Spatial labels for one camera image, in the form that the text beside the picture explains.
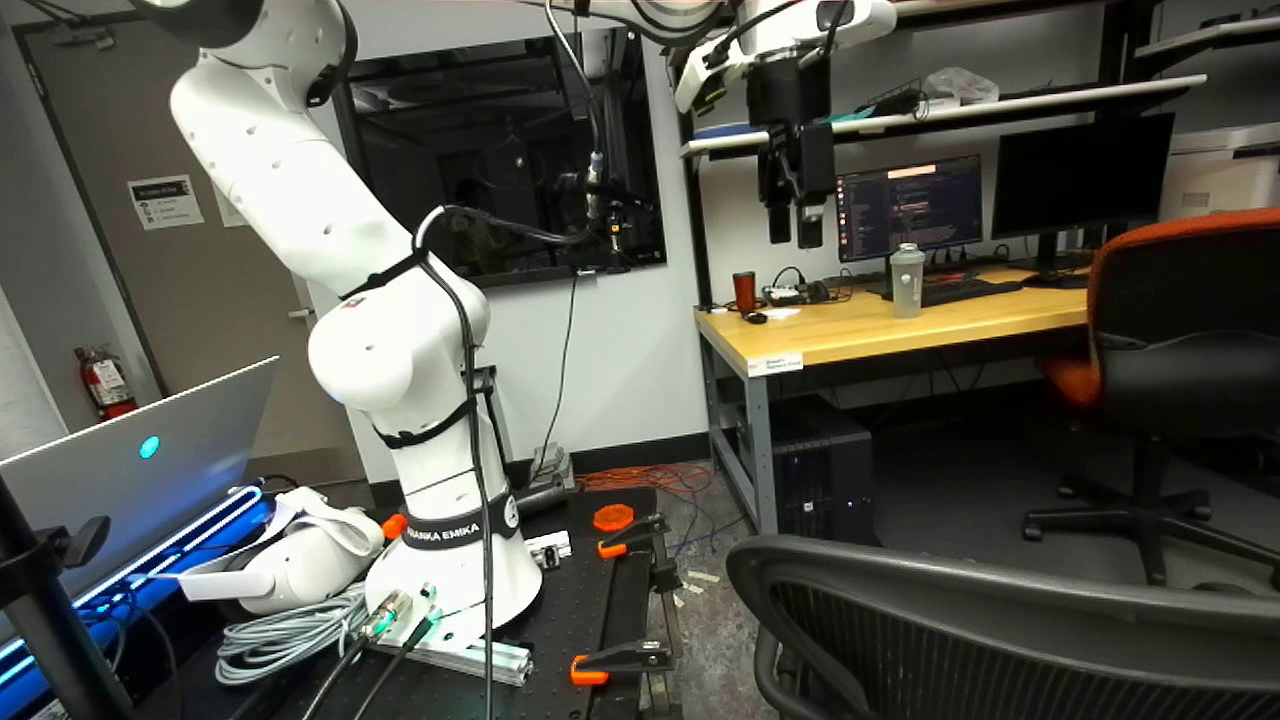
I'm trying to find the grey metal shelf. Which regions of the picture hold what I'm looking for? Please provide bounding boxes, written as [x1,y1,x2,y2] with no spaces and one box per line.
[680,69,1214,164]

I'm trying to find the wooden top desk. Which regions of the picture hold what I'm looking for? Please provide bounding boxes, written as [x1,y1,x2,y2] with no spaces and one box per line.
[692,266,1114,538]

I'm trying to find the dark computer monitor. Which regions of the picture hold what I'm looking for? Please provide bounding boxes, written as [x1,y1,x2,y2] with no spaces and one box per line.
[990,108,1181,286]

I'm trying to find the white plastic device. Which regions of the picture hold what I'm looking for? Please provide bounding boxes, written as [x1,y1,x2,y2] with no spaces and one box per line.
[174,482,388,615]

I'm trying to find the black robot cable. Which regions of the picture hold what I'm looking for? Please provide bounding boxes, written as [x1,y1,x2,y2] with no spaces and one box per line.
[295,195,595,720]

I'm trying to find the black tripod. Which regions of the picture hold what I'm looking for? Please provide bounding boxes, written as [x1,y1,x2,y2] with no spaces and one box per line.
[0,474,136,720]

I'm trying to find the coiled grey cable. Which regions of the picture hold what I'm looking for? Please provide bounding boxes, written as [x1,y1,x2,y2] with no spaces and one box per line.
[212,593,373,692]

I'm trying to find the blue case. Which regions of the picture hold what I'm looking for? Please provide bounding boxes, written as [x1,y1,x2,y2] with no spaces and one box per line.
[0,481,277,720]

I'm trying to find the lit computer monitor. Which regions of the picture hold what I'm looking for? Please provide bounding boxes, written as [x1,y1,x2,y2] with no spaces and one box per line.
[831,150,990,266]

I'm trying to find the orange black office chair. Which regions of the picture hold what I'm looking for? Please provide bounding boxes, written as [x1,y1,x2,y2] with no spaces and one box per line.
[1020,205,1280,593]

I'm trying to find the black mesh office chair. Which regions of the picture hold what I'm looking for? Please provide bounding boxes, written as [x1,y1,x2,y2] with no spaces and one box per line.
[723,531,1280,720]

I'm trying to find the black computer tower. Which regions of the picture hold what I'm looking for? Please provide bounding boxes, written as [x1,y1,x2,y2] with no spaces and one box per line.
[771,394,881,547]

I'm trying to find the silver laptop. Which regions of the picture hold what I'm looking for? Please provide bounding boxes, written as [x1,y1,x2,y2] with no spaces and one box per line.
[0,352,283,600]

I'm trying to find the printed white door sign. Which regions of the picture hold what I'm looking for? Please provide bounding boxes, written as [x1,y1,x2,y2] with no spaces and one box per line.
[123,170,210,234]

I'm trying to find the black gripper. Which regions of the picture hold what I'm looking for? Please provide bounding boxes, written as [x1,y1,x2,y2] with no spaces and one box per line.
[743,52,842,250]

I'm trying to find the plain white paper sheet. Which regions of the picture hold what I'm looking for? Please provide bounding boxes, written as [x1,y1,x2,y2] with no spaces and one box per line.
[212,181,253,233]

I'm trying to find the black wall television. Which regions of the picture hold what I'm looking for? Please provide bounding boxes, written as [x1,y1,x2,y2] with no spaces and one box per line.
[332,32,672,290]

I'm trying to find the orange black clamp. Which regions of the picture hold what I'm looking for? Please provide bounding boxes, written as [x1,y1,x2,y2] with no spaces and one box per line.
[590,496,675,562]
[563,636,675,696]

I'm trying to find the red fire extinguisher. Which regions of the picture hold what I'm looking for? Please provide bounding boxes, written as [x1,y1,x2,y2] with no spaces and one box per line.
[71,342,139,420]

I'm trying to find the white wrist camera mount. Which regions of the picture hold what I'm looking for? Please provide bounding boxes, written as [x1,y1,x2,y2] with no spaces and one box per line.
[672,0,901,120]

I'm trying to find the grey door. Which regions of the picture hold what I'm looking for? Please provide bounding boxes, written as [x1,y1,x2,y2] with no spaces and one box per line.
[14,12,363,491]

